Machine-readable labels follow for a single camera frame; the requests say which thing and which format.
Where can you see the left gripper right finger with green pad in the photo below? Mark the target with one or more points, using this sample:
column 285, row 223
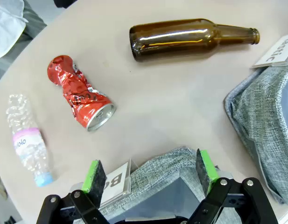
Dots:
column 208, row 170

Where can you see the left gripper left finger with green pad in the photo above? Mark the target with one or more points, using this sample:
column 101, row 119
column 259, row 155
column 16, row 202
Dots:
column 94, row 184

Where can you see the crushed plastic bottle pink label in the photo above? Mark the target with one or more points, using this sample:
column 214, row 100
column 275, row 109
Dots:
column 29, row 144

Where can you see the crushed red soda can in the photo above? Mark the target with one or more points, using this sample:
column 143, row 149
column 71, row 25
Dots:
column 83, row 98

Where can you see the brown glass beer bottle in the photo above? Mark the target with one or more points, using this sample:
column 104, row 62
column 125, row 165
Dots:
column 171, row 39

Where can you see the grey fabric basket for bottles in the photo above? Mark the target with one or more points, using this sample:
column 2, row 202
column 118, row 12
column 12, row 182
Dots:
column 157, row 168

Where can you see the grey fabric basket for plastic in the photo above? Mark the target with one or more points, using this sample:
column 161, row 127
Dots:
column 258, row 112

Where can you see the white sign reading Bottle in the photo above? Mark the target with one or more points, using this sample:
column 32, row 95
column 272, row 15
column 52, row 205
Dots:
column 115, row 180

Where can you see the white sign reading Plastic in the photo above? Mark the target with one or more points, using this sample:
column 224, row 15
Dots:
column 276, row 52

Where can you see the person in black sweater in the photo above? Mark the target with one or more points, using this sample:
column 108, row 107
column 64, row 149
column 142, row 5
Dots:
column 64, row 2

